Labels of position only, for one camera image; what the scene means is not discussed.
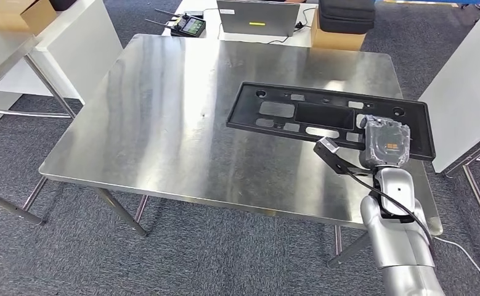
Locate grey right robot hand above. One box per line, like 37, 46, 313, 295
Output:
359, 115, 412, 170

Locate black remote controller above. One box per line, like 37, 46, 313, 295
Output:
145, 8, 207, 38

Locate grey laptop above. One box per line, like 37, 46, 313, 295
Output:
216, 0, 301, 38

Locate white floor cable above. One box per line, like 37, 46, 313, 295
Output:
433, 236, 480, 291

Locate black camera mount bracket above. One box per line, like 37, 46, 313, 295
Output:
313, 142, 377, 176

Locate stainless steel workbench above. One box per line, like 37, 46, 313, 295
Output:
21, 33, 445, 269

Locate black plastic panel part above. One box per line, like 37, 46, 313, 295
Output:
226, 81, 436, 162

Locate white cabinet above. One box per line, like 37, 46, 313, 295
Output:
0, 0, 124, 123
419, 12, 480, 175

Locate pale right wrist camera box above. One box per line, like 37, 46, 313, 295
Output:
316, 136, 341, 155

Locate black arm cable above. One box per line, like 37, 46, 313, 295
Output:
346, 170, 436, 254

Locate black carrying case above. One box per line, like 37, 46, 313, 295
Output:
318, 0, 376, 35

